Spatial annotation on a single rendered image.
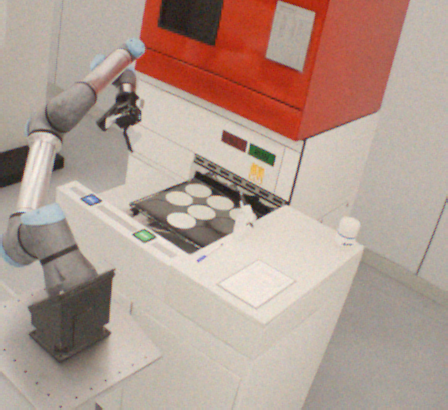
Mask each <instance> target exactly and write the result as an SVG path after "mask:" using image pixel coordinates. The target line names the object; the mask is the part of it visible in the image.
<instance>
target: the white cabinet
mask: <svg viewBox="0 0 448 410"><path fill-rule="evenodd" d="M75 240H76V242H77V245H78V247H79V250H80V252H81V253H82V254H83V255H84V256H85V257H86V258H87V259H88V260H89V262H90V263H91V264H92V265H93V266H94V267H95V268H96V271H97V273H98V274H102V273H104V272H105V270H107V269H109V270H112V269H114V267H113V266H112V265H110V264H109V263H108V262H107V261H105V260H104V259H103V258H101V257H100V256H98V255H97V254H96V253H95V252H94V251H93V250H91V249H90V248H88V247H87V246H86V245H84V244H83V243H81V242H80V241H79V240H77V239H76V238H75ZM115 269H116V268H115ZM115 274H116V275H115V276H114V278H113V282H112V290H111V294H112V298H113V299H114V300H115V301H116V302H117V303H119V304H120V305H121V306H123V307H124V308H125V309H126V310H127V311H128V312H129V314H130V315H131V316H132V318H133V319H134V320H135V321H136V322H137V323H138V324H139V326H140V327H141V328H142V330H143V331H144V332H145V333H146V335H147V336H148V337H149V339H150V340H151V341H152V343H153V344H154V345H156V346H157V348H158V349H159V350H160V351H161V352H162V353H163V358H162V359H160V360H159V361H155V362H154V363H152V364H151V365H149V366H148V367H146V368H144V369H143V370H141V371H140V372H138V373H135V374H134V375H133V380H131V381H129V382H128V383H126V384H125V385H122V386H121V387H120V388H118V389H117V390H114V391H112V392H111V393H110V394H109V395H106V396H104V397H103V398H101V399H99V400H98V401H96V404H97V405H98V406H99V407H101V408H102V409H104V410H301V408H302V406H303V403H304V401H305V398H306V395H307V393H308V391H309V390H310V388H311V385H312V383H313V380H314V377H315V374H316V372H317V370H318V367H319V364H320V361H321V359H322V357H323V355H324V354H325V351H326V348H327V345H328V343H329V340H330V338H331V335H332V332H333V329H334V326H335V324H336V323H337V322H338V319H339V316H340V313H341V310H342V307H343V305H344V302H345V299H346V296H347V293H348V290H349V288H350V287H351V285H352V282H353V280H351V281H350V282H349V284H348V285H346V286H345V287H344V288H343V289H342V290H340V291H339V292H338V293H337V294H336V295H334V296H333V297H332V298H331V299H329V300H328V301H327V302H326V303H325V304H323V305H322V306H321V307H320V308H319V309H317V310H316V311H315V312H314V313H313V314H311V315H309V316H308V317H307V318H306V319H304V320H303V321H302V322H301V323H300V324H298V325H297V326H296V327H295V328H294V329H292V330H291V331H290V332H289V333H288V334H286V335H285V336H284V337H283V338H282V339H280V340H279V341H278V342H277V343H276V344H273V345H272V346H271V347H269V348H268V349H267V350H266V351H265V352H263V353H262V354H261V355H260V356H259V357H257V358H256V359H255V360H253V359H251V358H250V357H249V356H247V355H246V354H244V353H243V352H241V351H239V350H237V349H236V348H234V347H233V346H231V345H230V344H229V343H227V342H226V341H224V340H223V339H220V338H218V337H216V336H215V335H213V334H212V333H210V332H209V331H208V330H206V329H205V328H203V327H202V326H201V325H199V324H198V323H196V322H195V321H193V320H192V319H191V318H189V317H188V316H186V315H185V314H183V313H182V312H181V311H179V310H177V309H175V308H174V307H172V306H171V305H170V304H168V303H167V302H165V301H164V302H162V301H161V300H159V299H158V298H156V297H155V296H154V295H152V294H151V293H149V292H148V291H147V290H145V289H144V288H142V287H141V286H139V285H138V284H137V283H135V282H134V281H132V280H131V279H130V278H129V277H127V276H126V275H124V274H123V273H121V272H120V271H119V270H117V269H116V270H115Z"/></svg>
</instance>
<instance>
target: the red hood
mask: <svg viewBox="0 0 448 410"><path fill-rule="evenodd" d="M409 2H410V0H145V7H144V15H143V17H142V23H141V30H140V40H141V41H142V43H143V44H144V46H145V52H144V54H143V55H142V56H140V58H138V59H136V64H135V70H137V71H138V72H140V73H142V74H144V75H147V76H149V77H151V78H152V77H153V78H155V79H157V80H160V81H162V82H164V83H166V84H168V85H170V86H173V87H175V88H177V89H179V90H181V91H183V92H185V91H186V92H188V93H190V94H192V95H194V96H198V97H200V98H202V99H204V100H206V101H208V102H211V103H213V104H215V105H217V106H219V107H221V108H224V109H227V110H229V111H231V112H233V113H235V114H238V115H240V116H242V117H244V118H246V120H249V121H252V122H254V123H256V124H258V125H260V126H262V127H265V128H267V129H269V130H272V131H274V132H276V133H279V134H281V135H283V136H285V137H287V138H289V140H292V141H294V142H297V141H300V140H302V139H305V138H307V137H310V136H312V135H315V134H318V133H320V132H323V131H325V130H328V129H330V128H333V127H335V126H338V125H341V124H343V123H346V122H350V121H352V120H355V119H357V118H360V117H363V116H365V115H367V114H369V113H372V112H374V111H375V112H377V111H379V110H380V108H381V105H382V102H383V98H384V92H385V90H386V87H387V84H388V78H389V75H390V73H391V70H392V68H391V67H392V64H393V61H394V59H395V52H396V49H397V47H398V44H399V43H398V41H399V38H400V36H401V33H402V31H401V30H402V27H403V25H404V22H405V17H406V14H407V11H408V8H409V7H408V5H409Z"/></svg>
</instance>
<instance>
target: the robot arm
mask: <svg viewBox="0 0 448 410"><path fill-rule="evenodd" d="M144 52H145V46H144V44H143V43H142V41H141V40H140V39H139V38H137V37H132V38H130V39H128V40H126V42H124V43H123V44H122V45H120V46H119V47H118V48H116V49H115V50H114V51H112V52H111V53H110V54H108V55H107V56H105V54H103V55H102V54H99V55H97V56H96V57H95V58H94V60H93V61H92V64H91V65H90V70H91V71H92V72H91V73H89V74H88V75H87V76H86V77H85V78H84V79H83V80H82V81H81V80H80V81H77V82H75V83H74V84H73V85H72V86H71V87H70V88H69V89H67V90H66V91H64V92H62V93H60V94H59V95H58V96H56V97H55V98H53V99H52V100H51V101H49V102H48V103H47V104H45V105H44V106H43V107H42V108H41V109H40V110H38V111H36V112H35V113H33V114H32V115H31V117H30V119H29V120H28V121H27V123H26V126H25V135H26V138H27V139H26V140H27V144H28V145H29V146H30V151H29V155H28V159H27V163H26V167H25V171H24V176H23V180H22V184H21V188H20V196H19V199H18V203H17V208H16V211H14V212H13V213H12V214H10V216H9V220H8V224H7V226H8V228H7V231H4V232H3V233H2V235H1V236H0V254H1V255H2V257H3V259H4V260H5V261H7V263H8V264H10V265H13V266H16V267H18V268H22V267H24V266H29V265H31V263H33V262H35V261H37V260H38V261H39V263H40V264H41V266H42V269H43V274H44V277H45V286H46V292H47V294H48V296H49V298H51V297H53V296H55V295H57V294H60V292H61V291H63V292H65V291H67V290H70V289H72V288H73V287H75V286H77V285H79V284H80V285H81V284H83V283H84V282H86V281H88V280H90V279H92V278H94V277H96V276H97V275H98V273H97V271H96V268H95V267H94V266H93V265H92V264H91V263H90V262H89V260H88V259H87V258H86V257H85V256H84V255H83V254H82V253H81V252H80V250H79V247H78V245H77V242H76V240H75V237H74V234H73V232H72V230H71V228H70V226H69V223H68V221H67V219H66V215H65V213H63V211H62V209H61V207H60V205H58V204H56V203H54V204H50V205H47V206H46V204H45V203H46V198H47V193H48V189H49V184H50V179H51V174H52V170H53V165H54V160H55V156H56V153H59V152H60V150H61V147H62V142H63V138H64V135H65V134H67V133H68V132H70V130H71V129H73V128H74V127H75V126H76V125H77V124H78V123H79V122H80V121H81V120H82V119H83V118H84V117H85V115H86V114H87V113H88V112H89V111H90V110H91V109H92V107H93V106H94V105H95V104H96V103H97V101H98V97H99V96H100V95H101V94H102V93H103V92H104V91H105V90H106V89H107V88H108V87H109V86H110V85H111V84H112V85H113V86H114V87H115V100H116V103H115V104H114V105H113V106H112V107H111V108H110V109H108V110H107V111H106V112H105V114H104V115H103V116H102V117H101V118H100V119H99V120H98V121H97V122H96V124H97V126H98V127H99V128H100V130H101V131H103V132H105V131H106V130H107V129H108V128H109V127H110V126H111V125H112V124H113V123H115V124H117V125H118V126H119V127H120V129H123V128H124V130H125V131H124V132H123V134H124V137H125V139H126V143H127V149H128V150H129V151H130V152H131V153H133V144H134V143H137V142H138V141H139V140H140V139H141V138H142V135H141V133H136V132H135V131H134V129H133V128H132V127H130V126H134V125H137V124H138V123H140V122H142V111H141V110H140V108H139V107H137V106H136V101H139V99H140V97H139V96H138V95H137V94H136V81H137V78H136V70H135V68H134V67H133V68H132V67H129V66H130V65H131V64H132V63H133V62H134V61H135V60H136V59H138V58H140V56H142V55H143V54H144ZM135 108H136V109H135ZM139 114H140V120H139Z"/></svg>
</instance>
